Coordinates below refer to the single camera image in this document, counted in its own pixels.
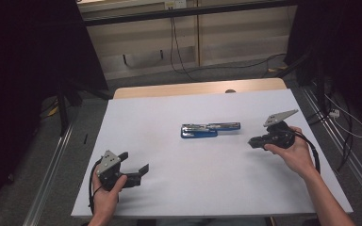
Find white wall socket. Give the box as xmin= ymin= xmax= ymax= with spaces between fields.
xmin=164 ymin=0 xmax=188 ymax=10

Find blue stapler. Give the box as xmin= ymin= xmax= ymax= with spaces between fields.
xmin=180 ymin=121 xmax=242 ymax=139

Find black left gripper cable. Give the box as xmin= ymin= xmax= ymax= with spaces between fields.
xmin=88 ymin=159 xmax=104 ymax=215

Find dark curtain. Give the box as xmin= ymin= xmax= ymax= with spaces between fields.
xmin=285 ymin=0 xmax=362 ymax=133
xmin=0 ymin=0 xmax=108 ymax=218

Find black floor cables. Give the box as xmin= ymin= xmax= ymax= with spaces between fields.
xmin=305 ymin=78 xmax=361 ymax=172

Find black stand legs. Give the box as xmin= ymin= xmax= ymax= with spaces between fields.
xmin=276 ymin=51 xmax=329 ymax=111
xmin=56 ymin=78 xmax=111 ymax=137

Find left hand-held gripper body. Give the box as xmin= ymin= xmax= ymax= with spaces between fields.
xmin=95 ymin=150 xmax=140 ymax=192

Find white cable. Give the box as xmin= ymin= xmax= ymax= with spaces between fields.
xmin=324 ymin=93 xmax=362 ymax=139

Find person's right hand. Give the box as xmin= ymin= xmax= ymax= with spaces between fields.
xmin=263 ymin=126 xmax=317 ymax=181

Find white board sheet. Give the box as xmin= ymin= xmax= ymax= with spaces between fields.
xmin=71 ymin=89 xmax=354 ymax=219

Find black wall socket cable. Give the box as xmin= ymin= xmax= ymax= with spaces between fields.
xmin=169 ymin=8 xmax=196 ymax=81
xmin=172 ymin=8 xmax=288 ymax=76

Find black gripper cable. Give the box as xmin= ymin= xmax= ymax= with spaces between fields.
xmin=290 ymin=129 xmax=321 ymax=175
xmin=88 ymin=159 xmax=104 ymax=215

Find aluminium floor rail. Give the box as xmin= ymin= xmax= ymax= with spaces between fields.
xmin=301 ymin=85 xmax=362 ymax=206
xmin=23 ymin=123 xmax=74 ymax=226

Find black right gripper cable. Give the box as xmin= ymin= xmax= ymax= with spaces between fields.
xmin=290 ymin=129 xmax=321 ymax=175

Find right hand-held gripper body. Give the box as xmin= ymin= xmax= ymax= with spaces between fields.
xmin=262 ymin=108 xmax=300 ymax=149

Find person's left hand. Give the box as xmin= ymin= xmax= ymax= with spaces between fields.
xmin=91 ymin=174 xmax=128 ymax=219

